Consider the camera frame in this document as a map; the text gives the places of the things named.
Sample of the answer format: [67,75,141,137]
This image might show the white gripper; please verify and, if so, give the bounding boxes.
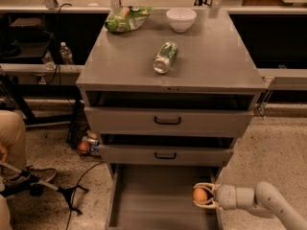
[193,182,237,210]

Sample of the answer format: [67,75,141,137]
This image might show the orange fruit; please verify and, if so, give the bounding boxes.
[193,188,208,202]

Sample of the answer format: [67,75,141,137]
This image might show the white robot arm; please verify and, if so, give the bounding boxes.
[192,181,307,230]

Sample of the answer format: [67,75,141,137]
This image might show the grey open bottom drawer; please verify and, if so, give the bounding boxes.
[106,165,224,230]

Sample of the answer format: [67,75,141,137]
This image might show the grey metal drawer cabinet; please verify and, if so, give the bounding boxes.
[76,7,268,180]

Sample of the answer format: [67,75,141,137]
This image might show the grey middle drawer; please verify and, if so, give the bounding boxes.
[99,145,233,167]

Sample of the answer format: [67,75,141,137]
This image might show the grey top drawer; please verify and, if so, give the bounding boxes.
[84,107,253,138]

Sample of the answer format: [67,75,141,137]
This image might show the person hand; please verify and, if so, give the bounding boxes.
[0,142,8,163]

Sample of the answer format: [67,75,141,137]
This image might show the can on floor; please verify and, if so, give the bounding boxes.
[82,136,99,146]

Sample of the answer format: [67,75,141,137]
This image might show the red apple on floor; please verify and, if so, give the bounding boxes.
[78,142,90,154]

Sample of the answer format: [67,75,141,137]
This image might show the black grabber tool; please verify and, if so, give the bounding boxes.
[0,162,89,215]

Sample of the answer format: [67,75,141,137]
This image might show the green soda can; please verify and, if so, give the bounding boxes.
[153,41,178,74]

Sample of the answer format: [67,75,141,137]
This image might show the grey sneaker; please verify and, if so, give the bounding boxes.
[4,167,57,186]

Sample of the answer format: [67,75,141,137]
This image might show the white ceramic bowl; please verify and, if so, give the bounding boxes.
[166,8,197,33]

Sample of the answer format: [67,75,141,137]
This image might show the green chip bag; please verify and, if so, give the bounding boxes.
[105,6,153,34]

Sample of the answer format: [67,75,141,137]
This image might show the clear water bottle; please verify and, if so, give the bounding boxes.
[42,51,56,71]
[59,42,74,65]

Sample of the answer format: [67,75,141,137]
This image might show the person leg khaki trousers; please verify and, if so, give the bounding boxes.
[0,110,26,230]

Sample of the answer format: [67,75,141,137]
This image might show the black floor cable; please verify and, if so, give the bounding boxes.
[64,161,104,230]

